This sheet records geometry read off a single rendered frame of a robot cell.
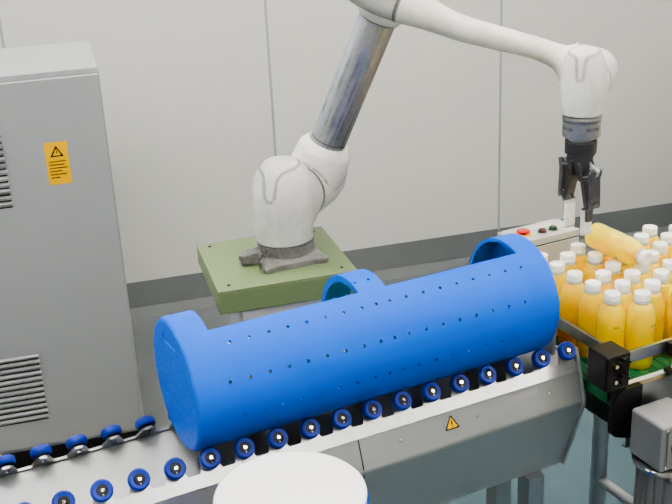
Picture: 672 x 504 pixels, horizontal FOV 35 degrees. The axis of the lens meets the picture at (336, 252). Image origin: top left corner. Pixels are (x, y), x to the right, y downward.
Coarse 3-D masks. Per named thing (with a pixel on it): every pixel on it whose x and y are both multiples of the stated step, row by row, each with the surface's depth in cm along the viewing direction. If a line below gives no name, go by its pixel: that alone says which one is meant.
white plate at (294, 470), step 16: (256, 464) 200; (272, 464) 200; (288, 464) 200; (304, 464) 200; (320, 464) 199; (336, 464) 199; (224, 480) 196; (240, 480) 196; (256, 480) 196; (272, 480) 195; (288, 480) 195; (304, 480) 195; (320, 480) 195; (336, 480) 194; (352, 480) 194; (224, 496) 191; (240, 496) 191; (256, 496) 191; (272, 496) 191; (288, 496) 190; (304, 496) 190; (320, 496) 190; (336, 496) 190; (352, 496) 190
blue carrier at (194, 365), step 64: (512, 256) 241; (192, 320) 214; (256, 320) 216; (320, 320) 219; (384, 320) 224; (448, 320) 229; (512, 320) 236; (192, 384) 207; (256, 384) 211; (320, 384) 218; (384, 384) 227; (192, 448) 217
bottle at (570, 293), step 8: (568, 288) 262; (576, 288) 262; (584, 288) 263; (560, 296) 265; (568, 296) 262; (576, 296) 262; (560, 304) 265; (568, 304) 263; (576, 304) 262; (560, 312) 266; (568, 312) 264; (576, 312) 263; (568, 320) 264; (576, 320) 264; (560, 336) 268; (568, 336) 266
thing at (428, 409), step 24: (480, 384) 244; (504, 384) 246; (528, 384) 248; (432, 408) 238; (456, 408) 240; (336, 432) 229; (360, 432) 230; (168, 480) 214; (192, 480) 215; (216, 480) 217
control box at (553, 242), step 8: (536, 224) 292; (544, 224) 292; (552, 224) 292; (560, 224) 291; (504, 232) 288; (512, 232) 287; (536, 232) 287; (552, 232) 286; (560, 232) 286; (568, 232) 286; (576, 232) 288; (536, 240) 282; (544, 240) 284; (552, 240) 285; (560, 240) 286; (568, 240) 287; (576, 240) 289; (544, 248) 284; (552, 248) 286; (560, 248) 287; (568, 248) 288; (552, 256) 287
